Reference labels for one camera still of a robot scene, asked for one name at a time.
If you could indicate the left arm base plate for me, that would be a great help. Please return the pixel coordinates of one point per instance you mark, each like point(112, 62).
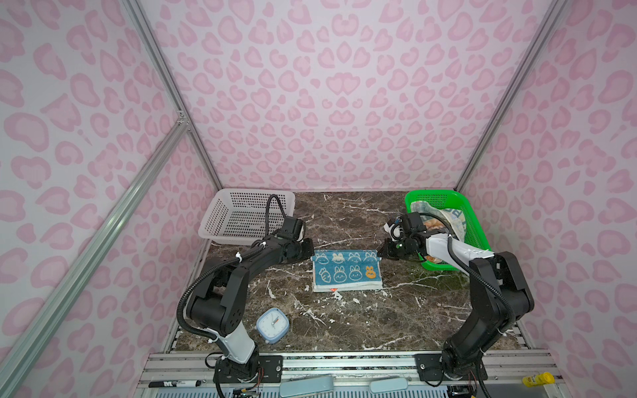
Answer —
point(259, 368)

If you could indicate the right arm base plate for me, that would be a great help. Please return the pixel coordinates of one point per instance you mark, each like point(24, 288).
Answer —
point(430, 369)

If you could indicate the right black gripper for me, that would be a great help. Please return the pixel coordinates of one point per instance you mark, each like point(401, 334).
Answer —
point(390, 252)

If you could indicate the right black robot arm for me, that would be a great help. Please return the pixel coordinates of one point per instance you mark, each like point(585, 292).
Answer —
point(498, 290)

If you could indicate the white perforated plastic basket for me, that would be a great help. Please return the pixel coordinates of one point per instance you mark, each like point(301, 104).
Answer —
point(237, 216)

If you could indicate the black marker pen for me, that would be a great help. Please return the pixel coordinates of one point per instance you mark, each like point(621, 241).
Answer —
point(175, 384)

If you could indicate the light blue pedal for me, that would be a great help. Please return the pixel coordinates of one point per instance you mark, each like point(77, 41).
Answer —
point(307, 387)
point(388, 385)

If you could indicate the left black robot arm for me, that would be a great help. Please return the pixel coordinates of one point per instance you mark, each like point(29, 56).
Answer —
point(214, 304)

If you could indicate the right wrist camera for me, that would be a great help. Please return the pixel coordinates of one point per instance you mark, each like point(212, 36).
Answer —
point(405, 226)

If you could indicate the right light blue pedal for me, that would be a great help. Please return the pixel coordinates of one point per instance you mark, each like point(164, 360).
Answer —
point(388, 385)

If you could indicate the small light blue clock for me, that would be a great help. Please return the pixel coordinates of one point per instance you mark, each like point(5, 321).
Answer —
point(273, 325)

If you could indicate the green plastic basket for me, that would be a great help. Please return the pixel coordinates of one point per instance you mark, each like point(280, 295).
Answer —
point(449, 200)

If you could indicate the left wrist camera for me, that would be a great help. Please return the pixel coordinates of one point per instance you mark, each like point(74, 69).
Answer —
point(291, 229)

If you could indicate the aluminium front rail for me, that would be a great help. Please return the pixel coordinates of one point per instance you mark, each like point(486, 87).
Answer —
point(353, 372)

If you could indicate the teal bunny print towel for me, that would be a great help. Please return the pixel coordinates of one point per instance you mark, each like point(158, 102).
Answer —
point(346, 270)

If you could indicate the left light blue pedal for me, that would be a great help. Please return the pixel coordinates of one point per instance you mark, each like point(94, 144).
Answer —
point(307, 387)

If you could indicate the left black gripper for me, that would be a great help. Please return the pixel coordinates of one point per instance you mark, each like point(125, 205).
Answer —
point(308, 250)

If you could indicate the yellow glue stick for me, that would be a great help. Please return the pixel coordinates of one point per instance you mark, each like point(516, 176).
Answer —
point(541, 379)

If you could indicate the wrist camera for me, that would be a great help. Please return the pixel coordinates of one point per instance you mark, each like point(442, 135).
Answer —
point(291, 229)
point(405, 226)

